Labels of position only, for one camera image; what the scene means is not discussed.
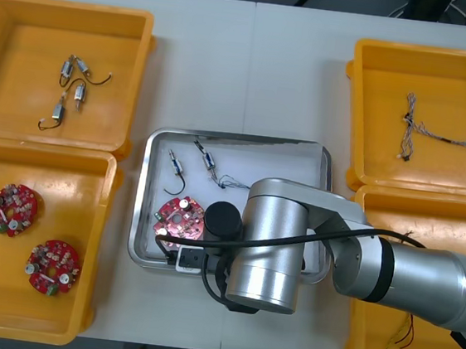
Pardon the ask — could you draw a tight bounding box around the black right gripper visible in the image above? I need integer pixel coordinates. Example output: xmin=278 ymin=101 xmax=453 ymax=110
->
xmin=202 ymin=246 xmax=233 ymax=269

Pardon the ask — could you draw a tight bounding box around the round red circuit board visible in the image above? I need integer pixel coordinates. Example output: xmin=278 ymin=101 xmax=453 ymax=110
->
xmin=0 ymin=182 xmax=41 ymax=241
xmin=22 ymin=236 xmax=85 ymax=300
xmin=151 ymin=192 xmax=209 ymax=250

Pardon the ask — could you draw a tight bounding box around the steel tray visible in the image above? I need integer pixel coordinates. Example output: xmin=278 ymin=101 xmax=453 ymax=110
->
xmin=125 ymin=122 xmax=341 ymax=289

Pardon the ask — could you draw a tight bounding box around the yellow-orange plastic bin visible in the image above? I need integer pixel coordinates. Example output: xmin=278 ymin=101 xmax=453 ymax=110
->
xmin=333 ymin=36 xmax=466 ymax=204
xmin=338 ymin=182 xmax=466 ymax=349
xmin=0 ymin=137 xmax=127 ymax=349
xmin=0 ymin=0 xmax=159 ymax=162

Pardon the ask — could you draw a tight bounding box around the blue-white harness with black sleeve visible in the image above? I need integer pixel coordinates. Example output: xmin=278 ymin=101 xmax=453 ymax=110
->
xmin=400 ymin=111 xmax=466 ymax=158

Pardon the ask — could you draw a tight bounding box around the blue-white wire harness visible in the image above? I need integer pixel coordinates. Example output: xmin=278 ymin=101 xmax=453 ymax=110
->
xmin=213 ymin=173 xmax=255 ymax=193
xmin=396 ymin=90 xmax=422 ymax=163

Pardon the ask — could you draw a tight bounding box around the metal solenoid with black cable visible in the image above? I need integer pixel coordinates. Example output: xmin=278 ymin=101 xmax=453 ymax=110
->
xmin=59 ymin=76 xmax=89 ymax=113
xmin=57 ymin=54 xmax=76 ymax=89
xmin=72 ymin=57 xmax=115 ymax=88
xmin=36 ymin=95 xmax=69 ymax=133

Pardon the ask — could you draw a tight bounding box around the blue label solenoid with cable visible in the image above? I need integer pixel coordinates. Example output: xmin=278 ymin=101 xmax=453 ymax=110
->
xmin=189 ymin=138 xmax=223 ymax=182
xmin=163 ymin=148 xmax=191 ymax=198

